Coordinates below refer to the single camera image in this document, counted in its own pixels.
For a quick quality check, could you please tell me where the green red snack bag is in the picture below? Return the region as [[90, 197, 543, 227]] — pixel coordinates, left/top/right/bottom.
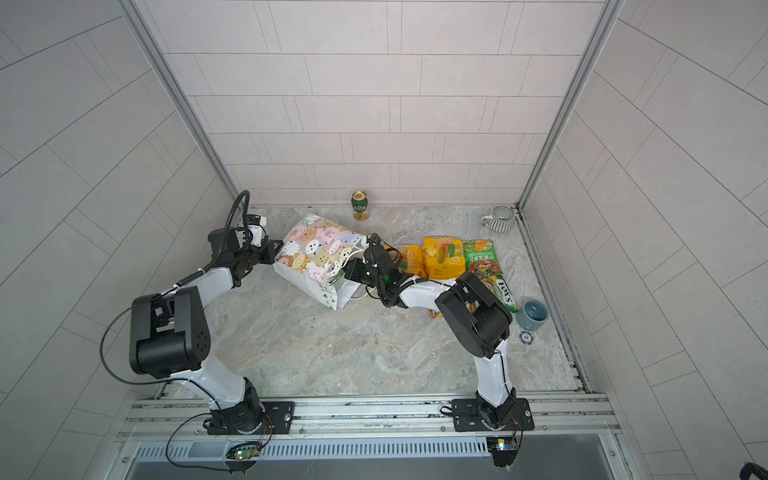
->
[[463, 240, 502, 276]]

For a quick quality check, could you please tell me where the striped ceramic mug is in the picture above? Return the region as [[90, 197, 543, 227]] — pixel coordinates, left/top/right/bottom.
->
[[481, 205, 517, 234]]

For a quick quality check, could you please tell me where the white paper bag pig print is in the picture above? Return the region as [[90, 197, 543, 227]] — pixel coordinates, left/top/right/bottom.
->
[[273, 214, 367, 311]]

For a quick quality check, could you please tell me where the right circuit board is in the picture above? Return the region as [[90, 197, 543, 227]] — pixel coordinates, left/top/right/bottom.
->
[[486, 437, 521, 468]]

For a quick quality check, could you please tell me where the left circuit board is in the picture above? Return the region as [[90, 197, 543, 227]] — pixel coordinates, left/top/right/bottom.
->
[[225, 441, 263, 462]]

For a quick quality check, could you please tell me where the circuit board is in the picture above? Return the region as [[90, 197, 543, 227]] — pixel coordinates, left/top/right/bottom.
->
[[225, 441, 263, 462], [486, 437, 521, 468]]

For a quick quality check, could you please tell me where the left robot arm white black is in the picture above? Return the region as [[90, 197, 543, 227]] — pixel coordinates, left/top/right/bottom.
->
[[129, 190, 282, 435]]

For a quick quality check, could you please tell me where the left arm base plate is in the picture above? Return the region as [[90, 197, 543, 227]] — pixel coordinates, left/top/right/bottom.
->
[[203, 401, 295, 435]]

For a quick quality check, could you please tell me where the green drink can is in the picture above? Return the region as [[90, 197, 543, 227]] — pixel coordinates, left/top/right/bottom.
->
[[351, 190, 369, 221]]

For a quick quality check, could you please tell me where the orange yellow snack bag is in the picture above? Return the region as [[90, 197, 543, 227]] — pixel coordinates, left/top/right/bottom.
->
[[398, 245, 427, 278]]

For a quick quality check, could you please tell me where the teal ceramic cup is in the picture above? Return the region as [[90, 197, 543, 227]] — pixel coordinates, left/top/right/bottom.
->
[[516, 299, 549, 332]]

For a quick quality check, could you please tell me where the large yellow snack bag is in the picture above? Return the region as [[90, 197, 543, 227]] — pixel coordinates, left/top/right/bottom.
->
[[422, 237, 466, 281]]

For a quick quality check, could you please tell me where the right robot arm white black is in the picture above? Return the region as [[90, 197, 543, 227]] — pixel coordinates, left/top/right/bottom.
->
[[344, 234, 516, 430]]

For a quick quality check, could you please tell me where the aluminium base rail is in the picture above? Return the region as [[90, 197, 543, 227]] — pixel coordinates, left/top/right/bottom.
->
[[117, 392, 620, 441]]

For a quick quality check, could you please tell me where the green savoria snack bag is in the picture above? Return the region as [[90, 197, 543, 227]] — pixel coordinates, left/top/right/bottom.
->
[[485, 275, 518, 314]]

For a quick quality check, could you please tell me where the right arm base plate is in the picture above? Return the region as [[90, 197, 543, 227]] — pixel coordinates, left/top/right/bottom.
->
[[440, 397, 535, 432]]

